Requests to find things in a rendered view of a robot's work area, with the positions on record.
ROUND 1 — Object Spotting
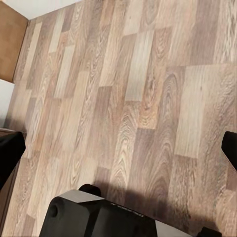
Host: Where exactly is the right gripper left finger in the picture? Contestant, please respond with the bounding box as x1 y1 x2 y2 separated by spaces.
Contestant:
0 131 26 191

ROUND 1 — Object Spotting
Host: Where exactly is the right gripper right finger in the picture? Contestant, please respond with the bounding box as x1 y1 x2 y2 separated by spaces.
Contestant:
221 131 237 171

